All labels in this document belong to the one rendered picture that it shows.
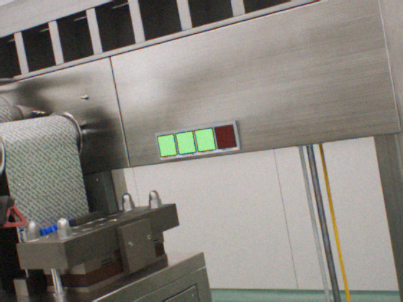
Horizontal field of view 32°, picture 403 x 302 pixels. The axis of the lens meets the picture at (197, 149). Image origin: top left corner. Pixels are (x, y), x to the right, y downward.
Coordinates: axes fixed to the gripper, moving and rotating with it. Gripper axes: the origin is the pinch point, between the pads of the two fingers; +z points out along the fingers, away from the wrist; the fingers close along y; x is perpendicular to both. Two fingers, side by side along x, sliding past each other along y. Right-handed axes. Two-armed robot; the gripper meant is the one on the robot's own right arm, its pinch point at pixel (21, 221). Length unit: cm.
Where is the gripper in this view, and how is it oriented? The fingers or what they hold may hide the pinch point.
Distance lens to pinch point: 172.2
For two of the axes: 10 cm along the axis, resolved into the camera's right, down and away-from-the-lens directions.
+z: 5.9, 3.6, 7.2
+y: 7.9, -1.1, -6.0
